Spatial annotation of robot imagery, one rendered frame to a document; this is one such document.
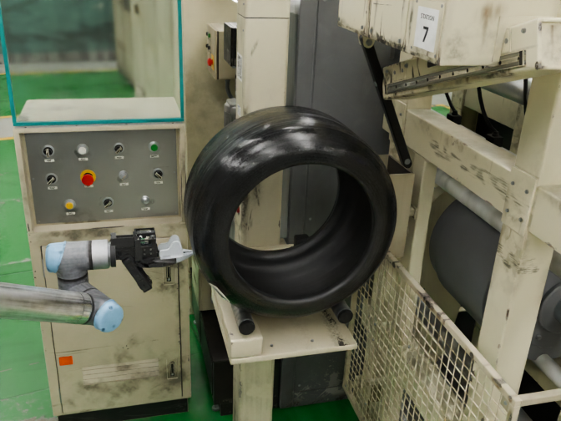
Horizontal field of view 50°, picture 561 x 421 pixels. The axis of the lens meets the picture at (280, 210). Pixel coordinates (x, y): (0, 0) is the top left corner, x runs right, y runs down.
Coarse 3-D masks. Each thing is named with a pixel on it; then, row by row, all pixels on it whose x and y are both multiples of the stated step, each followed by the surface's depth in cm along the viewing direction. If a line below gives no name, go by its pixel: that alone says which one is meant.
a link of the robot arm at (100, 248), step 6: (96, 240) 154; (102, 240) 154; (108, 240) 155; (96, 246) 152; (102, 246) 152; (108, 246) 153; (96, 252) 151; (102, 252) 152; (108, 252) 152; (96, 258) 151; (102, 258) 152; (108, 258) 152; (96, 264) 152; (102, 264) 152; (108, 264) 153
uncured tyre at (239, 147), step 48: (240, 144) 147; (288, 144) 145; (336, 144) 148; (192, 192) 155; (240, 192) 145; (384, 192) 156; (192, 240) 153; (336, 240) 187; (384, 240) 161; (240, 288) 156; (288, 288) 181; (336, 288) 163
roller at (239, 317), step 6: (234, 306) 170; (234, 312) 168; (240, 312) 166; (246, 312) 166; (240, 318) 164; (246, 318) 163; (252, 318) 165; (240, 324) 162; (246, 324) 162; (252, 324) 162; (240, 330) 162; (246, 330) 163; (252, 330) 163
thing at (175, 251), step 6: (174, 246) 157; (180, 246) 158; (162, 252) 157; (168, 252) 157; (174, 252) 158; (180, 252) 158; (186, 252) 161; (192, 252) 161; (162, 258) 157; (168, 258) 157; (180, 258) 158; (186, 258) 160
